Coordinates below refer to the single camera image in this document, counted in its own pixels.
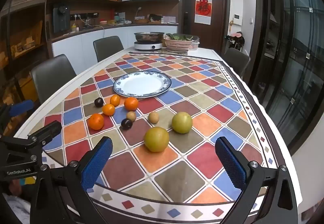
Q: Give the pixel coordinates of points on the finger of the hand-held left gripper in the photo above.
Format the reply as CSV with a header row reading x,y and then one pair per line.
x,y
21,108
48,132

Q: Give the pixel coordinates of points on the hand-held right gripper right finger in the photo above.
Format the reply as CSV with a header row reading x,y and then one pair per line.
x,y
231,163

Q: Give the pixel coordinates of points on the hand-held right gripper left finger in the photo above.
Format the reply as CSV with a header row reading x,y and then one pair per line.
x,y
97,163

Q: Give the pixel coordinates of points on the dark purple plum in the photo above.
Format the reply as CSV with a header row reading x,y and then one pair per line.
x,y
126,123
99,102

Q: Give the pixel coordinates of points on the small brown round fruit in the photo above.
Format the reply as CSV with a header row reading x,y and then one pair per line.
x,y
153,117
131,116

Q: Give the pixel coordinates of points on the green apple front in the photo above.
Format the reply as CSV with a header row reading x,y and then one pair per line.
x,y
156,139

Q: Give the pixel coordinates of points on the green apple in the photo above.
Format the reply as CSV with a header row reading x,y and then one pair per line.
x,y
182,122
156,139

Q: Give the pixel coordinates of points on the small orange tangerine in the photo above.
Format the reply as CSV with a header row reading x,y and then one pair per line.
x,y
115,100

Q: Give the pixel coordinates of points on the blue rimmed white plate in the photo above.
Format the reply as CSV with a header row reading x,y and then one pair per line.
x,y
141,84

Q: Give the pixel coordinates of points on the yellow storage box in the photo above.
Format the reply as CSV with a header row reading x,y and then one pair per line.
x,y
26,88

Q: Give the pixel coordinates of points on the light grey clothing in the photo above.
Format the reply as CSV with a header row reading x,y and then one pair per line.
x,y
17,207

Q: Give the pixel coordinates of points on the grey dining chair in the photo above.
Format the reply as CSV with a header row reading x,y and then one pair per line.
x,y
236,60
108,48
53,77

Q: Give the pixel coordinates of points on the dark shelf unit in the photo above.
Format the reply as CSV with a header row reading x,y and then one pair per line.
x,y
25,36

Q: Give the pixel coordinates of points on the white base cabinets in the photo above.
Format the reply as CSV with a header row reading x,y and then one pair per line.
x,y
76,41

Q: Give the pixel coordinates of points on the small yellow bottle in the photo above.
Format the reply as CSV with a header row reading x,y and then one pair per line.
x,y
74,28

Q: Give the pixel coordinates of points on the dark glass sliding door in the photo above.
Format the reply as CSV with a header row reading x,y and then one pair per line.
x,y
291,62

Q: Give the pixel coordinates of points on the red lidded container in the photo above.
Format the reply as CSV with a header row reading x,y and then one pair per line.
x,y
103,22

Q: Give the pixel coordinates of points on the pink and black bundle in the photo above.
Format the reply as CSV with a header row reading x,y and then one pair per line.
x,y
235,41

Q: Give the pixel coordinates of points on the white plastic basket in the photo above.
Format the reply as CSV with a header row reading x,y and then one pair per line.
x,y
196,45

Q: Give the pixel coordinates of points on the white induction cooker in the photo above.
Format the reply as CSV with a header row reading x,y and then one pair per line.
x,y
148,46

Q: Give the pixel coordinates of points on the pink plastic basket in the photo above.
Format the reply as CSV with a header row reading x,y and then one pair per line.
x,y
177,46

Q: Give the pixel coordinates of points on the pale teal box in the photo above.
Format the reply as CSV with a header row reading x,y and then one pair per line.
x,y
120,18

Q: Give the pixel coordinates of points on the green leafy vegetables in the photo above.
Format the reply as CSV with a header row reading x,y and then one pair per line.
x,y
181,36

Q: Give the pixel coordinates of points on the steel pot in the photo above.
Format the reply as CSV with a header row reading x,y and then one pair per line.
x,y
149,36

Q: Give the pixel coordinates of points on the woven tray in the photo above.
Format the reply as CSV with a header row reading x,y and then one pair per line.
x,y
141,21

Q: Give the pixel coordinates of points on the white gooseneck lamp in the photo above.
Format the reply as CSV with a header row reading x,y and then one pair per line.
x,y
138,11

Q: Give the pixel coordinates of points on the black box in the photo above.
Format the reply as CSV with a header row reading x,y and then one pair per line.
x,y
155,18

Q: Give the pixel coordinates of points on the white paper box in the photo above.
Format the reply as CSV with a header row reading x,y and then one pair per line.
x,y
170,19

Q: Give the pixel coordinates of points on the black wall appliance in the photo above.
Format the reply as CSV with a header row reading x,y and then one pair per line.
x,y
60,17

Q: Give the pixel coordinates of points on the wall power outlet strip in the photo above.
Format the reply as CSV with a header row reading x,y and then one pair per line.
x,y
83,15

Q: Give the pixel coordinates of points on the white wall intercom panel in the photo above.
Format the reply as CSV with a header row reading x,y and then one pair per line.
x,y
237,19

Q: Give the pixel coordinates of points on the red and white wall calendar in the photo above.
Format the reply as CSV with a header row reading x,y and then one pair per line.
x,y
203,7

